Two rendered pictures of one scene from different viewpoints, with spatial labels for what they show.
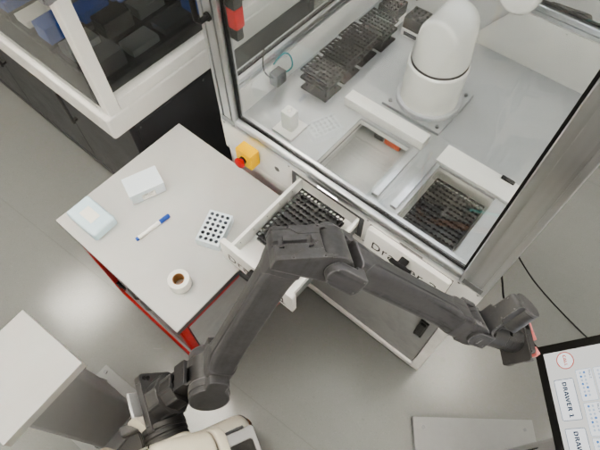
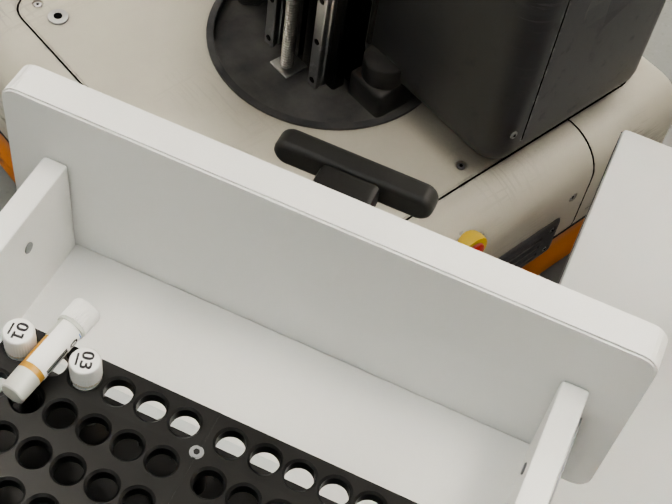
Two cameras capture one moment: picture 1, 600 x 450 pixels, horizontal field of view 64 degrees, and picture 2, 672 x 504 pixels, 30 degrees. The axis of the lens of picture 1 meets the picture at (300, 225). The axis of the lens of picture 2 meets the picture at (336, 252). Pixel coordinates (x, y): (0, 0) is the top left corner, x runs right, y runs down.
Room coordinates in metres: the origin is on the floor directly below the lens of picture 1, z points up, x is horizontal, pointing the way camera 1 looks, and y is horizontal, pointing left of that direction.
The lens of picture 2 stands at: (0.88, 0.00, 1.32)
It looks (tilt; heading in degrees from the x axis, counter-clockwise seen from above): 54 degrees down; 155
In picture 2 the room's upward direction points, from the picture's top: 10 degrees clockwise
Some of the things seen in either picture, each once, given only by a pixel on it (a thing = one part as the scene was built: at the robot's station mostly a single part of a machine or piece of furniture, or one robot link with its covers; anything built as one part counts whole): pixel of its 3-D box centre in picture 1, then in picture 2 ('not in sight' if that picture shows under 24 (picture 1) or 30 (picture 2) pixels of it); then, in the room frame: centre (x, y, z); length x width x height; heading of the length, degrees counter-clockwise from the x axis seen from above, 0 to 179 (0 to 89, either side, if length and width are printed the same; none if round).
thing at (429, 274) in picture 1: (405, 262); not in sight; (0.63, -0.32, 0.87); 0.29 x 0.02 x 0.11; 49
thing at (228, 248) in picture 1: (257, 274); (311, 280); (0.60, 0.13, 0.87); 0.29 x 0.02 x 0.11; 49
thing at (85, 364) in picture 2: not in sight; (88, 390); (0.64, 0.02, 0.89); 0.01 x 0.01 x 0.05
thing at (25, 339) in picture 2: not in sight; (24, 361); (0.62, 0.00, 0.89); 0.01 x 0.01 x 0.05
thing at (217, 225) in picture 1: (214, 229); not in sight; (0.80, 0.29, 0.78); 0.12 x 0.08 x 0.04; 161
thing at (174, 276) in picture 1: (179, 281); not in sight; (0.62, 0.39, 0.78); 0.07 x 0.07 x 0.04
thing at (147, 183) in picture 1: (144, 185); not in sight; (0.99, 0.55, 0.79); 0.13 x 0.09 x 0.05; 120
